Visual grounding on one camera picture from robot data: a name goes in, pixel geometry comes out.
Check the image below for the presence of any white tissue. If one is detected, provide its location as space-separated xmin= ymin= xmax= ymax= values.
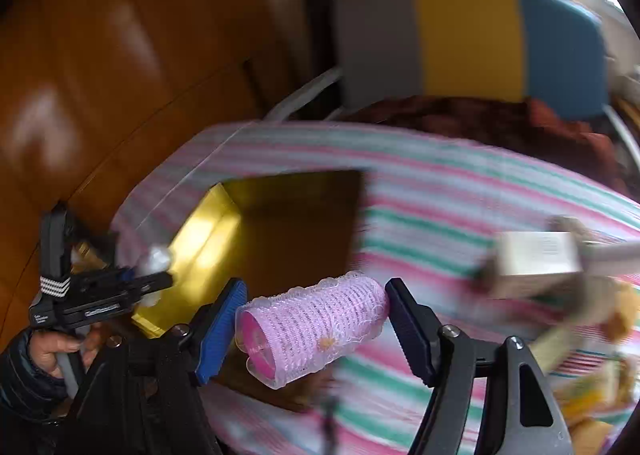
xmin=134 ymin=245 xmax=174 ymax=308

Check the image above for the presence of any pink hair roller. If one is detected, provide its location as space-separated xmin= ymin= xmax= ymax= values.
xmin=235 ymin=271 xmax=390 ymax=390

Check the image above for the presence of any person's left hand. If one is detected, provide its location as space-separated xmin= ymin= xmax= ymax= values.
xmin=28 ymin=323 xmax=104 ymax=379

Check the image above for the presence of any yellow knitted sock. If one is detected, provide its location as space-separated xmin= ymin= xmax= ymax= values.
xmin=601 ymin=282 xmax=639 ymax=343

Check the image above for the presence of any brown gold-lined box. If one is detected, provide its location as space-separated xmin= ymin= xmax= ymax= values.
xmin=132 ymin=169 xmax=366 ymax=338

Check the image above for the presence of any white carton box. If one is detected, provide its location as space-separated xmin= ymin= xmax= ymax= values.
xmin=484 ymin=231 xmax=582 ymax=299

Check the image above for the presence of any white long box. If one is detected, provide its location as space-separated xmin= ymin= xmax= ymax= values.
xmin=549 ymin=216 xmax=639 ymax=276

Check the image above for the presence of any striped bed sheet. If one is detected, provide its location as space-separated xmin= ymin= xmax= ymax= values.
xmin=112 ymin=123 xmax=639 ymax=454

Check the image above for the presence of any wooden wardrobe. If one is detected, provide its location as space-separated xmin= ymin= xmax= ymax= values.
xmin=1 ymin=0 xmax=294 ymax=341

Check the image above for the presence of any dark red blanket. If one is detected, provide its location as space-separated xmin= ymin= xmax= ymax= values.
xmin=343 ymin=96 xmax=628 ymax=195

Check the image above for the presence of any grey yellow blue headboard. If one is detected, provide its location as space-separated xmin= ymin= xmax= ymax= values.
xmin=335 ymin=0 xmax=608 ymax=120

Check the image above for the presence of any white bed frame rail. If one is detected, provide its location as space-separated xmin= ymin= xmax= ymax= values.
xmin=262 ymin=66 xmax=343 ymax=123

